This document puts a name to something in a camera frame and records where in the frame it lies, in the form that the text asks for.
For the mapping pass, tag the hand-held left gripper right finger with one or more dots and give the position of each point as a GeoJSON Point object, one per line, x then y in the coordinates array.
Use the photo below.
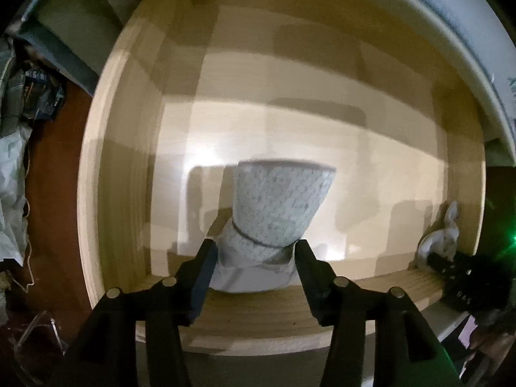
{"type": "Point", "coordinates": [308, 274]}

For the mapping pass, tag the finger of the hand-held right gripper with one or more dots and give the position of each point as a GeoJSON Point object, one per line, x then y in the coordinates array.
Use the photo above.
{"type": "Point", "coordinates": [441, 263]}

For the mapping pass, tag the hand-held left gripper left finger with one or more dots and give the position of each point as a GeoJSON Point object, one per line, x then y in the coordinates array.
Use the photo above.
{"type": "Point", "coordinates": [203, 274]}

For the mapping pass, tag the grey sock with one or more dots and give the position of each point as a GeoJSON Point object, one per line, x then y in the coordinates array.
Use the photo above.
{"type": "Point", "coordinates": [439, 242]}

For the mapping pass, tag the hexagon print underwear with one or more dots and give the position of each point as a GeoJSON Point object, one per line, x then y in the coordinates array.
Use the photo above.
{"type": "Point", "coordinates": [274, 205]}

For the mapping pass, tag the wooden drawer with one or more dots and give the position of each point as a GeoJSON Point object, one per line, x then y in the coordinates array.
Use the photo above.
{"type": "Point", "coordinates": [282, 88]}

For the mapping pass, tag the person's right forearm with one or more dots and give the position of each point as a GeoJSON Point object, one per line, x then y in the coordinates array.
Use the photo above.
{"type": "Point", "coordinates": [500, 346]}

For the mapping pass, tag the clear acrylic stand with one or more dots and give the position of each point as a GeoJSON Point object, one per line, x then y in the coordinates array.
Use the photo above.
{"type": "Point", "coordinates": [40, 330]}

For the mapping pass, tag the white plastic bag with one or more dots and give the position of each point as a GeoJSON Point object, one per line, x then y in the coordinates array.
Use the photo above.
{"type": "Point", "coordinates": [12, 193]}

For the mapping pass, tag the blue packet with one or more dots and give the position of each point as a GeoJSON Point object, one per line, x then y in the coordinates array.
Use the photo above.
{"type": "Point", "coordinates": [42, 96]}

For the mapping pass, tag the grey green cloth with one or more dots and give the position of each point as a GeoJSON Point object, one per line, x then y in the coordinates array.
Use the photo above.
{"type": "Point", "coordinates": [10, 88]}

